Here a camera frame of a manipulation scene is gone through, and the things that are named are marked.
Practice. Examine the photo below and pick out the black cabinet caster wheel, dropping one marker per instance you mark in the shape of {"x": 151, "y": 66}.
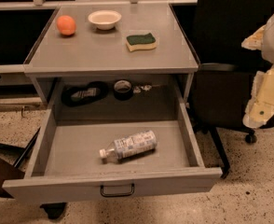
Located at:
{"x": 54, "y": 210}

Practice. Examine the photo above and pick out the black tape roll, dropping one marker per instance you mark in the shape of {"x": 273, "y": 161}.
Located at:
{"x": 123, "y": 90}

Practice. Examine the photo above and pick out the orange fruit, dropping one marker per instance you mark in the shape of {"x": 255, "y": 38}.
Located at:
{"x": 66, "y": 25}

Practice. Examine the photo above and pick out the black office chair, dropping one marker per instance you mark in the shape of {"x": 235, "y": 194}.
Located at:
{"x": 221, "y": 88}

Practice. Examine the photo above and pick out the crumpled small wrapper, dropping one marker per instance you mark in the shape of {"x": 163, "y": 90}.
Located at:
{"x": 140, "y": 88}

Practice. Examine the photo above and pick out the grey drawer cabinet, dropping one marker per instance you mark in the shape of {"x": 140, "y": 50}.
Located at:
{"x": 94, "y": 55}

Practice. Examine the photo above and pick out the black drawer handle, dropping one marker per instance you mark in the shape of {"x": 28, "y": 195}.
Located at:
{"x": 117, "y": 191}

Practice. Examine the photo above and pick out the clear plastic water bottle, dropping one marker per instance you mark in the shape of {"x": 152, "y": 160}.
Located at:
{"x": 129, "y": 146}

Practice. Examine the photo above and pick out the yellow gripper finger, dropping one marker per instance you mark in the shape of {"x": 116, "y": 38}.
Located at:
{"x": 259, "y": 112}
{"x": 254, "y": 41}

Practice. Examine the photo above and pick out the green yellow sponge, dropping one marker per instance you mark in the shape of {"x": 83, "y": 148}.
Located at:
{"x": 141, "y": 42}

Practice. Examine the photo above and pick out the white bowl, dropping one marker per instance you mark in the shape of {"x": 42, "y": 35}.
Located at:
{"x": 104, "y": 19}

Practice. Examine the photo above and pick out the grey open top drawer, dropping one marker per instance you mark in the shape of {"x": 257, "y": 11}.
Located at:
{"x": 66, "y": 166}

